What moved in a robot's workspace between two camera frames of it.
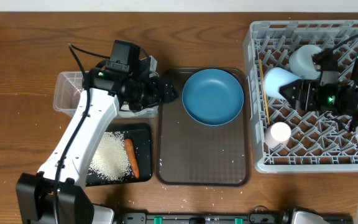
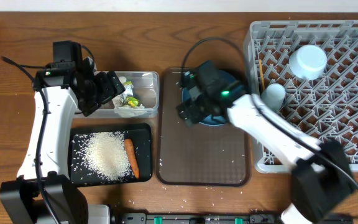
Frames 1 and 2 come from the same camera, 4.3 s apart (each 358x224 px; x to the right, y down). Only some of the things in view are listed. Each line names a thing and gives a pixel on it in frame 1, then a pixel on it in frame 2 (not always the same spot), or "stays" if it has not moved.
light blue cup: [275, 78] to [273, 96]
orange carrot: [130, 153] stays
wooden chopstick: [262, 79] stays
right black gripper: [305, 92] to [189, 112]
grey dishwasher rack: [281, 137] stays
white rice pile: [110, 162] stays
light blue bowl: [301, 63] stays
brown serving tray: [191, 154] stays
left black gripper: [168, 97] to [111, 90]
